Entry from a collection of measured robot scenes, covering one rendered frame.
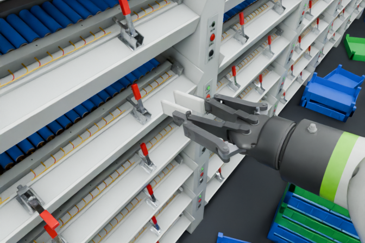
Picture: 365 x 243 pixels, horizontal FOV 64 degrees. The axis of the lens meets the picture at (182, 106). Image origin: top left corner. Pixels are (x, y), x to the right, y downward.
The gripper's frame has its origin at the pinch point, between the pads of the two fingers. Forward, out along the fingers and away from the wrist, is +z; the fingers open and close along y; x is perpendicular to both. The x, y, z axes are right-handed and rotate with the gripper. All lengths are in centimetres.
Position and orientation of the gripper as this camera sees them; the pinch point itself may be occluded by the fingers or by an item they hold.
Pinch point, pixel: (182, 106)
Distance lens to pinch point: 53.4
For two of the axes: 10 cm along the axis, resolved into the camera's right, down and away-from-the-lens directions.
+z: -7.6, -2.9, 5.8
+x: -1.4, -7.9, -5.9
